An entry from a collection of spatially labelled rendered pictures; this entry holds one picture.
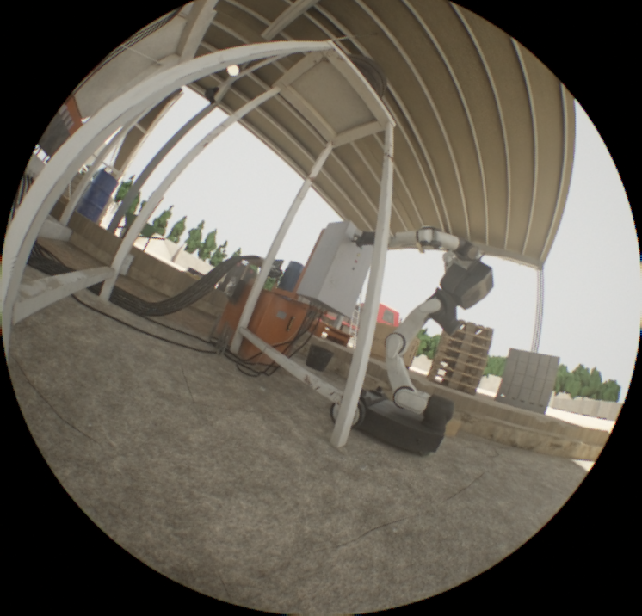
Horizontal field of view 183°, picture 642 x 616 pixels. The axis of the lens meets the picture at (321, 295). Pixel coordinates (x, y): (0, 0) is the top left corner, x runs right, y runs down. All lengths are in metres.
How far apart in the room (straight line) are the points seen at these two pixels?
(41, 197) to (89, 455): 0.52
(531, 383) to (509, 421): 1.39
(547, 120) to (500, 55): 1.40
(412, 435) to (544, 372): 2.95
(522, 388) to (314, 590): 3.55
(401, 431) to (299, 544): 0.81
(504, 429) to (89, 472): 2.61
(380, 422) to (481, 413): 1.44
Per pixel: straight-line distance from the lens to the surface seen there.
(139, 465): 0.60
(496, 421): 2.39
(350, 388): 0.90
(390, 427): 1.17
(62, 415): 0.68
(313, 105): 2.44
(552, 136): 5.17
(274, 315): 1.70
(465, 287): 1.31
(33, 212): 0.55
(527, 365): 3.84
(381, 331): 4.44
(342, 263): 1.36
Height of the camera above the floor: 0.48
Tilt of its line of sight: 9 degrees up
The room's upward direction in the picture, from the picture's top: 23 degrees clockwise
